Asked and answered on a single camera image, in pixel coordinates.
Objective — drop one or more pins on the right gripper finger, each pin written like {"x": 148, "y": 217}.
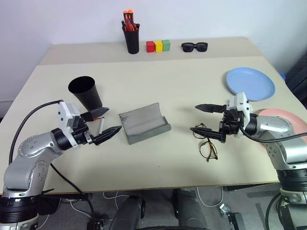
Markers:
{"x": 211, "y": 108}
{"x": 208, "y": 134}

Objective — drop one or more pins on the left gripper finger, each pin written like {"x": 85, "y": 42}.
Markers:
{"x": 108, "y": 133}
{"x": 98, "y": 113}

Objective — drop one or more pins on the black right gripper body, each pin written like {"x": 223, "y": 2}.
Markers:
{"x": 229, "y": 125}

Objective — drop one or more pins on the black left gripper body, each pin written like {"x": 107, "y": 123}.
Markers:
{"x": 82, "y": 135}

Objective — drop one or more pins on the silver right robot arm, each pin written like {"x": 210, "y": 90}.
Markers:
{"x": 275, "y": 127}

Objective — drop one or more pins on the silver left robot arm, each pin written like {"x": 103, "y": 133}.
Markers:
{"x": 26, "y": 153}

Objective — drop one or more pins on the white marker pen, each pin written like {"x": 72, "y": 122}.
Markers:
{"x": 101, "y": 125}

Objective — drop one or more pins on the tortoiseshell eyeglasses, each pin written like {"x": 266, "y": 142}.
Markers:
{"x": 211, "y": 144}

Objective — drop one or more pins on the empty black cup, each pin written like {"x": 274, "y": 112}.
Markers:
{"x": 88, "y": 95}

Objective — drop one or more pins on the open grey glasses case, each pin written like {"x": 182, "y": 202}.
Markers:
{"x": 144, "y": 124}

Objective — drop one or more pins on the blue plate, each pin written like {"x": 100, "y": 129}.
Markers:
{"x": 250, "y": 82}

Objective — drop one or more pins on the black sunglasses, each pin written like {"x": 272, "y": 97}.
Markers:
{"x": 189, "y": 47}

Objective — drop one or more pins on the pink plate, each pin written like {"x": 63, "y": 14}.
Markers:
{"x": 295, "y": 117}

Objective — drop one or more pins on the small blue object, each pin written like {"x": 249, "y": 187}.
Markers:
{"x": 283, "y": 76}

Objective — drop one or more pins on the dark grey rounded shape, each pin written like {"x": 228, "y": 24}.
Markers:
{"x": 127, "y": 213}
{"x": 189, "y": 208}

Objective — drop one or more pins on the green block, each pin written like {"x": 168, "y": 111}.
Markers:
{"x": 166, "y": 45}

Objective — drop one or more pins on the black pen holder cup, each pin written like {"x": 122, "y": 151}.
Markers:
{"x": 131, "y": 42}

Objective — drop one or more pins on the yellow block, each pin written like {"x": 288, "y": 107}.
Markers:
{"x": 158, "y": 46}

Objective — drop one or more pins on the black ribbed object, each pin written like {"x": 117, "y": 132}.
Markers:
{"x": 298, "y": 79}

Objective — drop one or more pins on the red block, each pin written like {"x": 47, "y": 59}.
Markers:
{"x": 150, "y": 47}

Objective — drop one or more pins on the black pen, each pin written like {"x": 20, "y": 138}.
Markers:
{"x": 123, "y": 25}

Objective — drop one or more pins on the black floor box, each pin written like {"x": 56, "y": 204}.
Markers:
{"x": 236, "y": 221}

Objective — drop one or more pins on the red pen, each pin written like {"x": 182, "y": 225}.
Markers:
{"x": 130, "y": 26}

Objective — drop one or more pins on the orange-tipped pen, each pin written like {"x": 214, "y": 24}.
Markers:
{"x": 130, "y": 13}
{"x": 125, "y": 14}

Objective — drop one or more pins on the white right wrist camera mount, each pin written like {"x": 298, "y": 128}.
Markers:
{"x": 239, "y": 100}

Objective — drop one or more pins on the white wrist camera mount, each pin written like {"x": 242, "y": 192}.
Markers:
{"x": 239, "y": 100}
{"x": 64, "y": 115}

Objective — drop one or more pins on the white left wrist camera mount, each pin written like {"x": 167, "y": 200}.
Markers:
{"x": 64, "y": 115}

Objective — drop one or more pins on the small metal bracket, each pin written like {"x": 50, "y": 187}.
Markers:
{"x": 225, "y": 210}

